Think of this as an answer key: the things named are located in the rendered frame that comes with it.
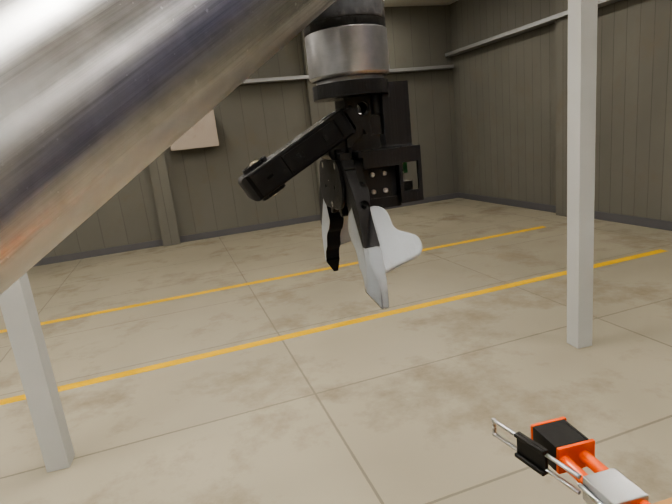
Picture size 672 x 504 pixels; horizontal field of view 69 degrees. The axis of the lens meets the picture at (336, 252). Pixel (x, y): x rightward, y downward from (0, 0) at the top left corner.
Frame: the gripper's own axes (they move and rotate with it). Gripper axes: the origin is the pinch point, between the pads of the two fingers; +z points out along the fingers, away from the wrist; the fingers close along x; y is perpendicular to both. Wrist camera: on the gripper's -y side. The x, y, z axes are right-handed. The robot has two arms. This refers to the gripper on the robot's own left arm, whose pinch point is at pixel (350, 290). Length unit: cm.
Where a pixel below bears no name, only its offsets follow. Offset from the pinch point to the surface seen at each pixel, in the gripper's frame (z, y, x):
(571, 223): 62, 232, 226
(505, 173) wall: 93, 561, 759
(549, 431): 42, 42, 21
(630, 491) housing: 43, 43, 5
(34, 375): 93, -109, 236
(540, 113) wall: -11, 564, 664
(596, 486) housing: 43, 39, 8
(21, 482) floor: 152, -128, 234
